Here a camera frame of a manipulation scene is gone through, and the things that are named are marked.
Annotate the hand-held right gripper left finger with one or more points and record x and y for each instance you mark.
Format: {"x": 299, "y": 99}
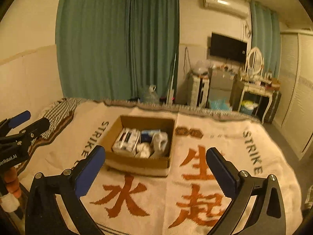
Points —
{"x": 91, "y": 173}

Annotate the floral tissue pack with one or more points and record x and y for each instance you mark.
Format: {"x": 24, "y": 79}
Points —
{"x": 126, "y": 140}

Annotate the white oval mirror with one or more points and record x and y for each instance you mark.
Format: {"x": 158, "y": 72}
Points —
{"x": 254, "y": 61}

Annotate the white dressing table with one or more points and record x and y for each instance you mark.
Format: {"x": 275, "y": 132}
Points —
{"x": 253, "y": 89}

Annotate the white ribbed suitcase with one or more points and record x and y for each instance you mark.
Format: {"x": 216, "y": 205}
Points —
{"x": 198, "y": 90}

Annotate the white sock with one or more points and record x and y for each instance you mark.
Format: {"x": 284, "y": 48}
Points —
{"x": 143, "y": 149}

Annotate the white louvred wardrobe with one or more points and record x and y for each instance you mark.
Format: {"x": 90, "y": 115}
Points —
{"x": 297, "y": 90}

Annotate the bin with yellow bag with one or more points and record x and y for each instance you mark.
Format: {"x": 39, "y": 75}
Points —
{"x": 248, "y": 106}

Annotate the brown cardboard box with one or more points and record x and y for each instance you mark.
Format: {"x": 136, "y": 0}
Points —
{"x": 137, "y": 161}

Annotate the dark suitcase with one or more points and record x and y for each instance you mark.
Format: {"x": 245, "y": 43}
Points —
{"x": 273, "y": 107}

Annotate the checked bedding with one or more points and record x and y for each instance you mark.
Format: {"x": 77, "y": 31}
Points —
{"x": 58, "y": 113}

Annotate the printed cream blanket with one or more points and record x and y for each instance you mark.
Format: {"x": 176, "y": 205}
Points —
{"x": 195, "y": 188}

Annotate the blue plastic bag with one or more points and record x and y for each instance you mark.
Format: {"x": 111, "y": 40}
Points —
{"x": 218, "y": 104}

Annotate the white fabric cap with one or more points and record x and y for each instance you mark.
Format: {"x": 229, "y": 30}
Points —
{"x": 160, "y": 143}

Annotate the white mop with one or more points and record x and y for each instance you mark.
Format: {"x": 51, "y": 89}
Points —
{"x": 171, "y": 88}

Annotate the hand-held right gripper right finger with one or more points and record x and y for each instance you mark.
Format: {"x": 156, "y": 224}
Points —
{"x": 220, "y": 173}

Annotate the black wall television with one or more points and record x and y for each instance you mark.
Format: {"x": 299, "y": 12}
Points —
{"x": 228, "y": 46}

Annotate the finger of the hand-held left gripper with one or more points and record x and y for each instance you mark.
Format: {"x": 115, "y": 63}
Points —
{"x": 20, "y": 117}
{"x": 36, "y": 127}

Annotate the person's left hand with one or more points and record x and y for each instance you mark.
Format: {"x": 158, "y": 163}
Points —
{"x": 13, "y": 183}

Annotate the white fuzzy cloth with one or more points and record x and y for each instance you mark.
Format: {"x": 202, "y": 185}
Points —
{"x": 10, "y": 202}

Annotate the wide green curtain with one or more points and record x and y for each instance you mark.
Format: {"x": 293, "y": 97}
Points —
{"x": 93, "y": 41}

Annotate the white air conditioner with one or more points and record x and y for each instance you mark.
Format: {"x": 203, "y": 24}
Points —
{"x": 226, "y": 5}

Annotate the grey small fridge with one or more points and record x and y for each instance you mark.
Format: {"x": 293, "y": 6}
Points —
{"x": 221, "y": 85}

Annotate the narrow green curtain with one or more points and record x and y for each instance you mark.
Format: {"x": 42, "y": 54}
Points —
{"x": 265, "y": 36}

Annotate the clear plastic bag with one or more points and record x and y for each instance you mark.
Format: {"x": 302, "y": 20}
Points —
{"x": 201, "y": 67}

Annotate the large clear water bottle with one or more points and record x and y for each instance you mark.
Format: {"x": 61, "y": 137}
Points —
{"x": 149, "y": 94}

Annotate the blue wet wipes pack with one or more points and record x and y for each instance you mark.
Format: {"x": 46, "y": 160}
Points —
{"x": 149, "y": 135}

